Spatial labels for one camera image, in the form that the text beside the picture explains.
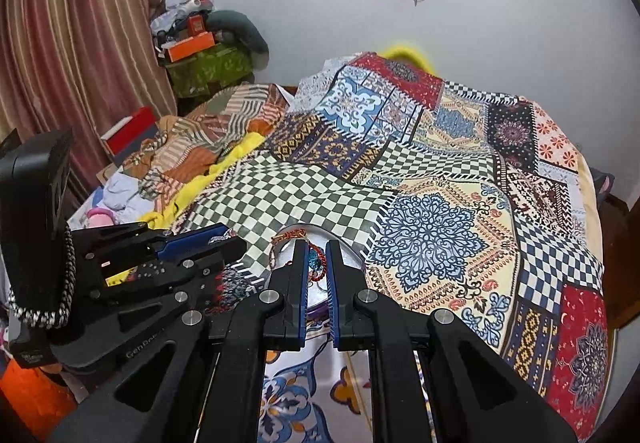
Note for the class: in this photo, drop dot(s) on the purple heart-shaped tin box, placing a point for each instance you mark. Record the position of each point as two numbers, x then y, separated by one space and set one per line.
345 255

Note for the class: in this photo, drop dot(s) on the striped brown curtain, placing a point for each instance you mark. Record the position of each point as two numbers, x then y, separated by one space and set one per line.
65 48

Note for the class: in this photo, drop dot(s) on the flat orange box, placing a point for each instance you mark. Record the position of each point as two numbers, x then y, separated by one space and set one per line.
190 48

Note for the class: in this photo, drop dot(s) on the striped orange blanket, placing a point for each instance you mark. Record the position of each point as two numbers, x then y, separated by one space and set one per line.
210 128

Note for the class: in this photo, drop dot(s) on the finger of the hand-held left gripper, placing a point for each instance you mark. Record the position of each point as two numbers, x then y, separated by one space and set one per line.
210 260
192 239

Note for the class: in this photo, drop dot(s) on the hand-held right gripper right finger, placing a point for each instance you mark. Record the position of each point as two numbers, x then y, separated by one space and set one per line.
332 295

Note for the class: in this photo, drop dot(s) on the yellow pillow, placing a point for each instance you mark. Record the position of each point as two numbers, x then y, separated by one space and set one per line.
407 50

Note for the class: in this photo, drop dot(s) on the red and white box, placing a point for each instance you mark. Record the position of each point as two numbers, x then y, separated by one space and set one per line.
127 130

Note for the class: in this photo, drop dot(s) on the patchwork printed blanket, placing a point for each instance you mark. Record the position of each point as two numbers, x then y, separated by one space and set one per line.
440 203

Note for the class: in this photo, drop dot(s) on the yellow sheet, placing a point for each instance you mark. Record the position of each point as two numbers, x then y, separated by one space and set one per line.
200 185

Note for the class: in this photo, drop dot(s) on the small upright orange box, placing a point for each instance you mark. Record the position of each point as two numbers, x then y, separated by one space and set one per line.
196 25

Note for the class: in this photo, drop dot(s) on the light blue garment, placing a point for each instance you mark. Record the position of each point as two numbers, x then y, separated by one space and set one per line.
120 193

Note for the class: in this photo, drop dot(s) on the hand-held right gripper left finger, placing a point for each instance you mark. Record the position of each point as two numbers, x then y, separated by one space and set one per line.
302 283

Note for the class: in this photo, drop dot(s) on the orange object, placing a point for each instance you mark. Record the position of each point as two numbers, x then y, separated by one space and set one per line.
30 395

